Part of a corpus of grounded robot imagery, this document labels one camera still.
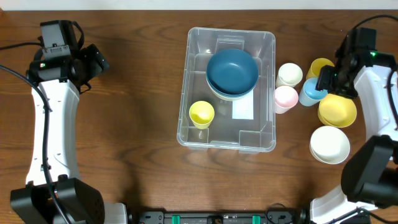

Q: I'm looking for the white small bowl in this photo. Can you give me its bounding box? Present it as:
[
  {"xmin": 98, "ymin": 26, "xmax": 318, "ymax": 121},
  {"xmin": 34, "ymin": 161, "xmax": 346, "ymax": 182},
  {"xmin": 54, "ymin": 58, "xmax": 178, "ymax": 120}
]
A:
[{"xmin": 309, "ymin": 126, "xmax": 351, "ymax": 164}]

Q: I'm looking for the cream cup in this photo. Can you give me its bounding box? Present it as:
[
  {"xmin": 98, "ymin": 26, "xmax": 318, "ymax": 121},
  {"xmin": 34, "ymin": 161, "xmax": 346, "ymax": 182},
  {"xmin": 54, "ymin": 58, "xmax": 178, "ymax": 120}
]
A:
[{"xmin": 275, "ymin": 63, "xmax": 303, "ymax": 88}]

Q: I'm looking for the pink cup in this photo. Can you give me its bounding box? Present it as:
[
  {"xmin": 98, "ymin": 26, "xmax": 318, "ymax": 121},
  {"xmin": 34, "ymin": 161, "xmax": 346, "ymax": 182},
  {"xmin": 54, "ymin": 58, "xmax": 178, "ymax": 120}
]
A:
[{"xmin": 274, "ymin": 86, "xmax": 299, "ymax": 114}]

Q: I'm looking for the cream large bowl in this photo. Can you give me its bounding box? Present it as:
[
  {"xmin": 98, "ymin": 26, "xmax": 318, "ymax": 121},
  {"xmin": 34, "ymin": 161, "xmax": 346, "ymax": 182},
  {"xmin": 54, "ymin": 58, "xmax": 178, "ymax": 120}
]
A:
[{"xmin": 210, "ymin": 86, "xmax": 253, "ymax": 101}]

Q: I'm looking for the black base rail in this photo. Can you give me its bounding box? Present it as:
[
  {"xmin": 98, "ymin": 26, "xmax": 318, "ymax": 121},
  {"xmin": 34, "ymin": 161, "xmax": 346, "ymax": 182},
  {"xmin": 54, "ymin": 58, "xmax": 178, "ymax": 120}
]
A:
[{"xmin": 129, "ymin": 208, "xmax": 312, "ymax": 224}]

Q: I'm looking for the blue bowl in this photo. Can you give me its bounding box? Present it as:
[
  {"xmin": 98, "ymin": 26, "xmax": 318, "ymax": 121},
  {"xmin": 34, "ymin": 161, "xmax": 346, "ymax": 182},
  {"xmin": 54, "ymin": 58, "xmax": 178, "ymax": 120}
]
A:
[
  {"xmin": 206, "ymin": 80, "xmax": 257, "ymax": 99},
  {"xmin": 206, "ymin": 49, "xmax": 259, "ymax": 95}
]

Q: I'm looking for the yellow small bowl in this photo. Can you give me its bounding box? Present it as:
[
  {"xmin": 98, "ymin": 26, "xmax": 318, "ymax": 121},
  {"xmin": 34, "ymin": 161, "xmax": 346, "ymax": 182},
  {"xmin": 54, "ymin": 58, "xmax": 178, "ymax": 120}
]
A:
[{"xmin": 318, "ymin": 94, "xmax": 358, "ymax": 128}]

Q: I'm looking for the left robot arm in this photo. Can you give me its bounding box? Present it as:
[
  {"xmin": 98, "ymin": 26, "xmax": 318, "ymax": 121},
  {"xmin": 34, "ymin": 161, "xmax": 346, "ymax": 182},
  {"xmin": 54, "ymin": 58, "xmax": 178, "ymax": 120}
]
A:
[{"xmin": 10, "ymin": 20, "xmax": 130, "ymax": 223}]

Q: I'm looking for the clear plastic storage container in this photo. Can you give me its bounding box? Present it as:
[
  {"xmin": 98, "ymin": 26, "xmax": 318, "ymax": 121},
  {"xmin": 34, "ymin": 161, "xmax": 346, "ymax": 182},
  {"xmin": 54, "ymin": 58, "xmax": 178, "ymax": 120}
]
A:
[{"xmin": 177, "ymin": 27, "xmax": 276, "ymax": 154}]

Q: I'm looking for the light blue cup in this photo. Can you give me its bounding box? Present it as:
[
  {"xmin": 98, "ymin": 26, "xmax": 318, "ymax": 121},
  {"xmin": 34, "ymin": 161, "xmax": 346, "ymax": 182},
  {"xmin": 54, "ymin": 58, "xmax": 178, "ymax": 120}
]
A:
[{"xmin": 298, "ymin": 78, "xmax": 328, "ymax": 106}]

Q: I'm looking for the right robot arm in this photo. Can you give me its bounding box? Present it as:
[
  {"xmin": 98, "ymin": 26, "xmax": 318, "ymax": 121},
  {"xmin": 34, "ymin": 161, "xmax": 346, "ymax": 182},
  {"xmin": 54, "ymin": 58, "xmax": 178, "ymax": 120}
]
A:
[{"xmin": 306, "ymin": 28, "xmax": 397, "ymax": 223}]

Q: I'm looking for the white label in container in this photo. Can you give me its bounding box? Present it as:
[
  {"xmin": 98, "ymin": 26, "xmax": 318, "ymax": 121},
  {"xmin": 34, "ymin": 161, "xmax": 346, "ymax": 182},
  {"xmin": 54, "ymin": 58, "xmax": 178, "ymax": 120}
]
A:
[{"xmin": 232, "ymin": 90, "xmax": 254, "ymax": 120}]

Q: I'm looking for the yellow cup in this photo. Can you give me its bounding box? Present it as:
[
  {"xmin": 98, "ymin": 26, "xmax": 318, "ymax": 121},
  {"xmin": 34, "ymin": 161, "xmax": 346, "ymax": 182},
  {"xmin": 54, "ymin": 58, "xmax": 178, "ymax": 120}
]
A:
[
  {"xmin": 305, "ymin": 58, "xmax": 334, "ymax": 80},
  {"xmin": 189, "ymin": 101, "xmax": 215, "ymax": 129}
]

